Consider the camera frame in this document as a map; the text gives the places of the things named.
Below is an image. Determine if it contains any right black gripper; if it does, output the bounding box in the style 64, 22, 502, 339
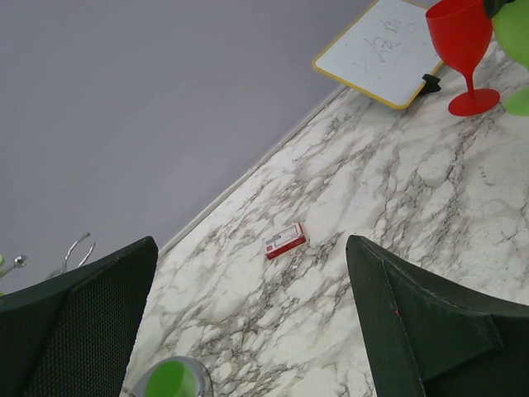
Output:
483, 0, 515, 19

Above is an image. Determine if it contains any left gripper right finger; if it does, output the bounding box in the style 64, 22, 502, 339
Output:
346, 235, 528, 396

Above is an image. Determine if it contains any small whiteboard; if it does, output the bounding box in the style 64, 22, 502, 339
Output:
312, 0, 442, 110

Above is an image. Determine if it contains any chrome wine glass rack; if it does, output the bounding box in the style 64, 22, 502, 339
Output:
0, 232, 214, 397

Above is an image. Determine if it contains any green wine glass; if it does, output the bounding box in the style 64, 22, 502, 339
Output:
492, 0, 528, 116

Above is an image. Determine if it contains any red wine glass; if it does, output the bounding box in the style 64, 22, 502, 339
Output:
426, 1, 500, 117

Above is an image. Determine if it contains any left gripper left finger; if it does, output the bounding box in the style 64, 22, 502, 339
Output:
1, 237, 158, 397

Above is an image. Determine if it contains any small red white box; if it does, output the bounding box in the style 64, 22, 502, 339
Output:
264, 222, 308, 260

